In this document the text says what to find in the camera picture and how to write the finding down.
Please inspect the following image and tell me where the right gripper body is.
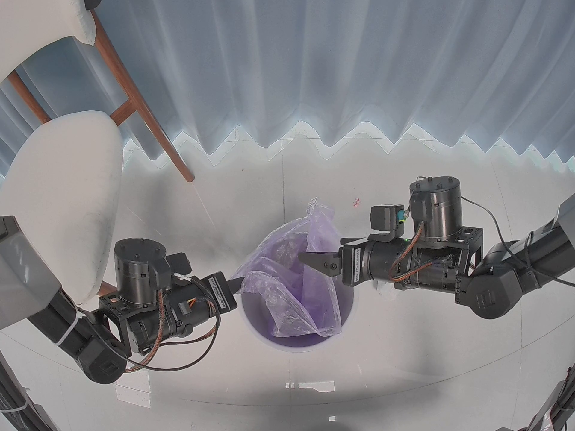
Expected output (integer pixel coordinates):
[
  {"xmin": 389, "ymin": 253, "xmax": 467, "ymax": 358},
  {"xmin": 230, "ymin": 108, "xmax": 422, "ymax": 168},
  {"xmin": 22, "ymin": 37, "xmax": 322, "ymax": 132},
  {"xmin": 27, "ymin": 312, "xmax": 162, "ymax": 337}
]
[{"xmin": 340, "ymin": 237, "xmax": 422, "ymax": 287}]

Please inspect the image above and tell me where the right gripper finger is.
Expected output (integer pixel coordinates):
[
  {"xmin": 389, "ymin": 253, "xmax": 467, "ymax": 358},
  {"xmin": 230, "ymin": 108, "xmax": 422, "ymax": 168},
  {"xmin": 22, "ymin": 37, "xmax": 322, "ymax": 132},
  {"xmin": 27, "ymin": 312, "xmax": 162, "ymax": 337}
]
[{"xmin": 299, "ymin": 250, "xmax": 343, "ymax": 278}]

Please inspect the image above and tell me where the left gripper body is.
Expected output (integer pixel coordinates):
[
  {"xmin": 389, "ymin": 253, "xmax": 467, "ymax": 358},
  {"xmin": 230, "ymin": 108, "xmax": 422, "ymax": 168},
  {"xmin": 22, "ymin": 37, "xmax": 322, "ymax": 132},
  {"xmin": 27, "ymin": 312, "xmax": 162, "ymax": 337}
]
[{"xmin": 158, "ymin": 271, "xmax": 240, "ymax": 341}]

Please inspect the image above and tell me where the purple plastic bag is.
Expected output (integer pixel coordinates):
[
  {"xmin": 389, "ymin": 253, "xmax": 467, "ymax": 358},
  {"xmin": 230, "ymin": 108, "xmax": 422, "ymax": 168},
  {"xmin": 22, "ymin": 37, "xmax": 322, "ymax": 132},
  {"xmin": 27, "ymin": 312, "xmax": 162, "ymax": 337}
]
[{"xmin": 234, "ymin": 197, "xmax": 343, "ymax": 348}]

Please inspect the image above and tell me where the white trash bin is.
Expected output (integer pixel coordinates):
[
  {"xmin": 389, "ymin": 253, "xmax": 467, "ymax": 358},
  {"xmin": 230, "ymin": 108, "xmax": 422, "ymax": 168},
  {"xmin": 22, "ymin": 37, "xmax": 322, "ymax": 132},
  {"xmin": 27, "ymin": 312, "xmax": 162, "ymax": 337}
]
[{"xmin": 238, "ymin": 240, "xmax": 361, "ymax": 354}]

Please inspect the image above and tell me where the white cushioned wooden chair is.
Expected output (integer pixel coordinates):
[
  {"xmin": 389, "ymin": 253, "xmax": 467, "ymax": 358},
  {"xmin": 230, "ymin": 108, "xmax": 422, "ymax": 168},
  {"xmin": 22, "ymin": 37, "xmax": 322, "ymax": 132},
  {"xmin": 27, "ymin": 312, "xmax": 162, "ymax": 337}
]
[{"xmin": 0, "ymin": 0, "xmax": 196, "ymax": 308}]

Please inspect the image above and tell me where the white curtain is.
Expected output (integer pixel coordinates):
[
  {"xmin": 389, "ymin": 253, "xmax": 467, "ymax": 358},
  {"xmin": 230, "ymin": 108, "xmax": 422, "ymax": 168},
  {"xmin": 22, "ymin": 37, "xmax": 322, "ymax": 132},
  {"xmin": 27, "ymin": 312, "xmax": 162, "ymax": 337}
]
[{"xmin": 0, "ymin": 0, "xmax": 575, "ymax": 169}]

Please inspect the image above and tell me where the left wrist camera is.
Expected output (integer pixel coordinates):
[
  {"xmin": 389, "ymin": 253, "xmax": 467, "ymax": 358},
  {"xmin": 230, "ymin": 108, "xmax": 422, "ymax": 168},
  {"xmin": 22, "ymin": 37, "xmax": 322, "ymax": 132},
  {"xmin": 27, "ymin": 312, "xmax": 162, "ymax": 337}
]
[{"xmin": 167, "ymin": 252, "xmax": 195, "ymax": 286}]

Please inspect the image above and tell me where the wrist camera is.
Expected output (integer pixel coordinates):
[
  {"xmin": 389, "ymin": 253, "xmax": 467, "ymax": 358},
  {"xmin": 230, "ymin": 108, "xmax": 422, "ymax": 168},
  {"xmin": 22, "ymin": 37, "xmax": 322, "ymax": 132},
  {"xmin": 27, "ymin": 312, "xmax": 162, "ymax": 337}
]
[
  {"xmin": 368, "ymin": 203, "xmax": 406, "ymax": 242},
  {"xmin": 167, "ymin": 252, "xmax": 195, "ymax": 286}
]

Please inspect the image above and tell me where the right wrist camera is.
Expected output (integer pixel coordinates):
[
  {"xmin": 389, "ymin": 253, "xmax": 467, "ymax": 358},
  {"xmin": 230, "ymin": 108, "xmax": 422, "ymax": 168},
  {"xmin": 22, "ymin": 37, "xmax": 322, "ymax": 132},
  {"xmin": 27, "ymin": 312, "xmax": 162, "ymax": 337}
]
[{"xmin": 368, "ymin": 203, "xmax": 406, "ymax": 242}]

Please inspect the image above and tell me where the black cable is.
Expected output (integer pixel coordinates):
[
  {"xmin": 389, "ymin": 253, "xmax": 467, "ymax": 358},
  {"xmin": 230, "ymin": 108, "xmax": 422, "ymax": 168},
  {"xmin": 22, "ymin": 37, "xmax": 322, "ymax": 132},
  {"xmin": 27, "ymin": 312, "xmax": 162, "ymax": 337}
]
[
  {"xmin": 127, "ymin": 301, "xmax": 222, "ymax": 372},
  {"xmin": 462, "ymin": 195, "xmax": 575, "ymax": 287}
]

